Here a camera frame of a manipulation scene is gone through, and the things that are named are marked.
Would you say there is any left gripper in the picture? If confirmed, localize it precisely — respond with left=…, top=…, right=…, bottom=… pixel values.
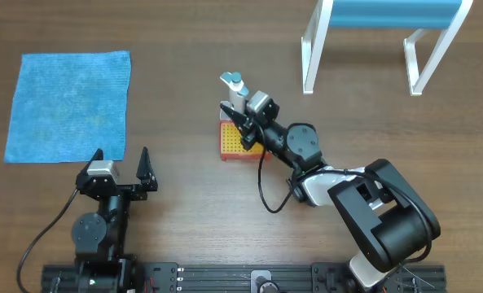
left=76, top=146, right=160, bottom=202

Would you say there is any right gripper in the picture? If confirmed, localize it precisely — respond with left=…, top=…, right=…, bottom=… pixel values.
left=219, top=98, right=290, bottom=152

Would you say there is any white pipette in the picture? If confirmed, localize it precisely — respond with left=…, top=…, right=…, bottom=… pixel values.
left=219, top=71, right=251, bottom=113

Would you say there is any red and yellow tip box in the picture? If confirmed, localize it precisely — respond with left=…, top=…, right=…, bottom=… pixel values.
left=218, top=106, right=272, bottom=162

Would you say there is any blue cloth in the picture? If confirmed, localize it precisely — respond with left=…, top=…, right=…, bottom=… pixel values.
left=3, top=50, right=133, bottom=164

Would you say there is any white and blue stand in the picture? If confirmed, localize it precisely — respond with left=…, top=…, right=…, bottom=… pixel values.
left=301, top=0, right=475, bottom=97

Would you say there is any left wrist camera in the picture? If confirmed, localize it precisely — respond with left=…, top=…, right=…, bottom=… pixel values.
left=86, top=160, right=121, bottom=185

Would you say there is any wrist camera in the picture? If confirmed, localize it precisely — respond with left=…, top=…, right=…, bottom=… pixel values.
left=86, top=160, right=121, bottom=185
left=245, top=90, right=274, bottom=116

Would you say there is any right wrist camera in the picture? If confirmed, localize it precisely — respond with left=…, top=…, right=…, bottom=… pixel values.
left=245, top=90, right=274, bottom=116

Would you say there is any black cable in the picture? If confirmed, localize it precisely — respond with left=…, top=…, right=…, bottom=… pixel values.
left=15, top=187, right=81, bottom=293
left=257, top=120, right=297, bottom=215

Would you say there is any mounting rail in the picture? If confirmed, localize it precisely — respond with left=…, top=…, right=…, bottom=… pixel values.
left=41, top=262, right=447, bottom=293

